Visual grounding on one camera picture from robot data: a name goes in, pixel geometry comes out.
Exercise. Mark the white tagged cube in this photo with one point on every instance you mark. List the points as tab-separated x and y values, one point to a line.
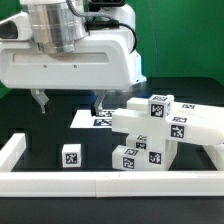
160	105

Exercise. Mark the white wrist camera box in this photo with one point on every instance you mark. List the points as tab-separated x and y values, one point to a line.
16	28

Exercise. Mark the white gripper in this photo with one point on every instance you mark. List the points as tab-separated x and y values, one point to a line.
101	61

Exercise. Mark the white chair seat block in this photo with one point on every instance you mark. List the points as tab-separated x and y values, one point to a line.
215	153

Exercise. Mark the white long chair bar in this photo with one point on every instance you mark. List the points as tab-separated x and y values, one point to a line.
140	123

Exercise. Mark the white U-shaped boundary frame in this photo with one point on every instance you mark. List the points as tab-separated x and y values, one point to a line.
100	184

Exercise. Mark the white tagged cube nut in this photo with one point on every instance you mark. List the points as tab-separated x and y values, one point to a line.
71	155

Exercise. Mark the white marker sheet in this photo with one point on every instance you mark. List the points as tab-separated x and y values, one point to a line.
84	119

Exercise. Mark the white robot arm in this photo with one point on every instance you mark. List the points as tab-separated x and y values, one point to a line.
70	44

